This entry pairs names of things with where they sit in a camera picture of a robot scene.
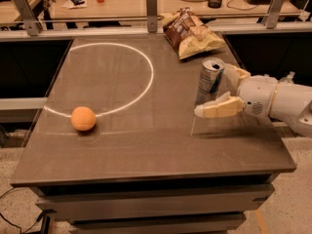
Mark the upper cabinet drawer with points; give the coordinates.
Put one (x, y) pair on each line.
(189, 201)

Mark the left metal rail bracket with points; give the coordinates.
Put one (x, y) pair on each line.
(31, 23)

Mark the lower cabinet drawer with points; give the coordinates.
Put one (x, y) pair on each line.
(173, 224)

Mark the right metal rail bracket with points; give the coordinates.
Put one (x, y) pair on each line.
(271, 18)

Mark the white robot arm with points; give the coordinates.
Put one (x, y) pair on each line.
(291, 104)

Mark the black mesh pen cup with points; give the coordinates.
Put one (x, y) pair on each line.
(215, 4)

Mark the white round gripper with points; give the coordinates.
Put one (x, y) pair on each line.
(257, 96)

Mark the brown yellow chip bag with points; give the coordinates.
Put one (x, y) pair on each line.
(188, 35)

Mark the middle metal rail bracket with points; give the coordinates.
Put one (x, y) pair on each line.
(151, 15)

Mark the orange fruit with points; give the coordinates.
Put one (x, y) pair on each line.
(83, 118)

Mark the metal rail bracket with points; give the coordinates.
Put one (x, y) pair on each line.
(271, 18)
(151, 15)
(31, 23)

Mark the silver blue redbull can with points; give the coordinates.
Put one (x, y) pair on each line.
(209, 80)

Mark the clear plastic bottle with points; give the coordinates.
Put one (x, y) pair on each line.
(288, 79)

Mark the cabinet drawer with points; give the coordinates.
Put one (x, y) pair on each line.
(173, 224)
(189, 201)

